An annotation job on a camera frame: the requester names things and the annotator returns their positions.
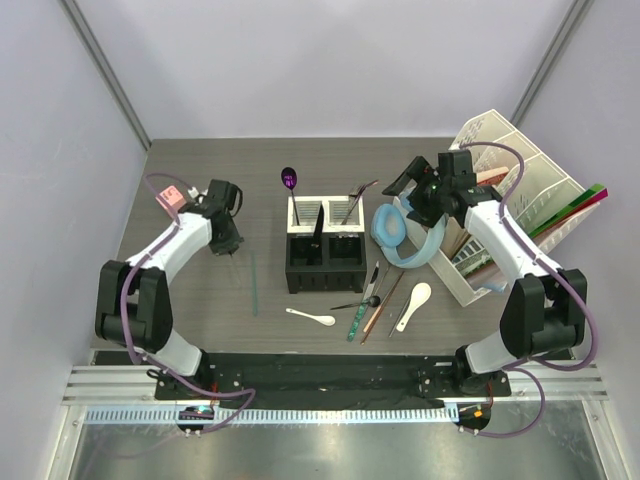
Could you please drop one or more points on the white slotted utensil caddy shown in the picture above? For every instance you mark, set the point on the white slotted utensil caddy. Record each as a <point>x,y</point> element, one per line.
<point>335,208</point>

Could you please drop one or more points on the teal chopstick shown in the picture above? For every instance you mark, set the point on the teal chopstick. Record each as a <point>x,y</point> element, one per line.
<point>254,290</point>

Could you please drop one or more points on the small black spoon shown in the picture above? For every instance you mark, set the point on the small black spoon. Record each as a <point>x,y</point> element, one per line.
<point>372,301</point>

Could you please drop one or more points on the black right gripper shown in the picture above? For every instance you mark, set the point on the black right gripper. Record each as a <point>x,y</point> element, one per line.
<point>423,214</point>

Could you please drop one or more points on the black slotted utensil caddy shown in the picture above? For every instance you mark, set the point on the black slotted utensil caddy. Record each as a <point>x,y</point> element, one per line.
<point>337,264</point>

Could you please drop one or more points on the purple iridescent spoon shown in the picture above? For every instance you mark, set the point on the purple iridescent spoon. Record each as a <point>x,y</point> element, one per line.
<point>289,179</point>

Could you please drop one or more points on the black mounting base plate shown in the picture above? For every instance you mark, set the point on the black mounting base plate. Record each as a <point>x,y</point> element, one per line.
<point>330,377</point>

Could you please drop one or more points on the rose gold chopstick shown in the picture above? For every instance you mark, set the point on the rose gold chopstick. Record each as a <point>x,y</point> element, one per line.
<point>385,300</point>

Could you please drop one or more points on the silver spoon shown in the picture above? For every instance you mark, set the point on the silver spoon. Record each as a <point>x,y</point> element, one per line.
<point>235,271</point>

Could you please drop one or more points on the light blue headphones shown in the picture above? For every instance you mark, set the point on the light blue headphones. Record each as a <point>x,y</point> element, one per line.
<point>390,228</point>

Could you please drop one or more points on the white desk file organizer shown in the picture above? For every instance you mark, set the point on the white desk file organizer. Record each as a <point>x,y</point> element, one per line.
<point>462,263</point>

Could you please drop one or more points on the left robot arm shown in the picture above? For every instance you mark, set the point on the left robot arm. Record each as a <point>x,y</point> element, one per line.
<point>133,303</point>

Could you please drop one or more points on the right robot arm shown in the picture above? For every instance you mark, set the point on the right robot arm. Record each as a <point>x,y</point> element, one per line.
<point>546,310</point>

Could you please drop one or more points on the aluminium frame rail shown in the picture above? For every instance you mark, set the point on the aluminium frame rail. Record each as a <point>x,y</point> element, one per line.
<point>118,394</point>

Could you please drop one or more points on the black knife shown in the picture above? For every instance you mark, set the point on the black knife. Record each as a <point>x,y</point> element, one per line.
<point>316,235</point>

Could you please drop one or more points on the large white ceramic spoon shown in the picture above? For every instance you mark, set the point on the large white ceramic spoon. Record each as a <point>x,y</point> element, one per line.
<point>420,294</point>

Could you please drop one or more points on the green and magenta folders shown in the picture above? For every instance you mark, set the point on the green and magenta folders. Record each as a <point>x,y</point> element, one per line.
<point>595,193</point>

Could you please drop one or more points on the red book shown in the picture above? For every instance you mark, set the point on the red book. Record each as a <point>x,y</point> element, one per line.
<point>492,177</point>

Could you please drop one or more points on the silver chopstick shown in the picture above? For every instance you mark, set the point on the silver chopstick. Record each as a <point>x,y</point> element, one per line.
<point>399,317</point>

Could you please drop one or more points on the pink cube power adapter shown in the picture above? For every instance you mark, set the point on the pink cube power adapter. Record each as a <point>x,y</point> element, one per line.
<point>171,200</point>

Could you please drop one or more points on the small white ceramic spoon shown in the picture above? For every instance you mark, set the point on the small white ceramic spoon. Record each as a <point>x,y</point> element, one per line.
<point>325,320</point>

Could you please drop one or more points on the green patterned chopstick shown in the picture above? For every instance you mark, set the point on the green patterned chopstick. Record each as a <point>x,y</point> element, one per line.
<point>357,319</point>

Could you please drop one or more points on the dark brown chopstick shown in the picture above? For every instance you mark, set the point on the dark brown chopstick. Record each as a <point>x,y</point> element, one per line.
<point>365,337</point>

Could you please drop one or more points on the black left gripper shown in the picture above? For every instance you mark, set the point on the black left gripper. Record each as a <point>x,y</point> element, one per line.
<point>230,245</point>

